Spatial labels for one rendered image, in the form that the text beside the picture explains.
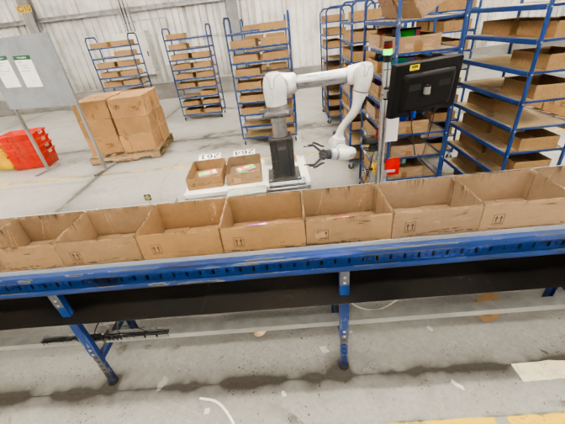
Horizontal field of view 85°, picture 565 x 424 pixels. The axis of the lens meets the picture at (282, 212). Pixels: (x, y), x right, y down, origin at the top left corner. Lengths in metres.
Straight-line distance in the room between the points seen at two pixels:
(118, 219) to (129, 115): 4.13
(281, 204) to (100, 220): 1.01
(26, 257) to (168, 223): 0.65
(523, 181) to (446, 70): 0.76
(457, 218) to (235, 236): 1.00
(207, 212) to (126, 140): 4.47
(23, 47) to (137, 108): 1.56
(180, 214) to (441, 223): 1.32
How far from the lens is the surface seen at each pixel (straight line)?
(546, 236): 1.78
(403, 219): 1.48
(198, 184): 2.52
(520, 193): 2.08
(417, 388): 2.13
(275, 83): 2.29
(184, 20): 11.41
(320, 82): 2.46
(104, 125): 6.19
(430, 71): 2.13
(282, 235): 1.42
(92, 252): 1.72
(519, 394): 2.29
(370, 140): 2.24
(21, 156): 7.24
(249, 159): 2.80
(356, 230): 1.45
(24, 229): 2.26
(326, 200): 1.67
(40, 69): 5.98
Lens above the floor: 1.81
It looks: 31 degrees down
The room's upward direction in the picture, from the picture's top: 7 degrees counter-clockwise
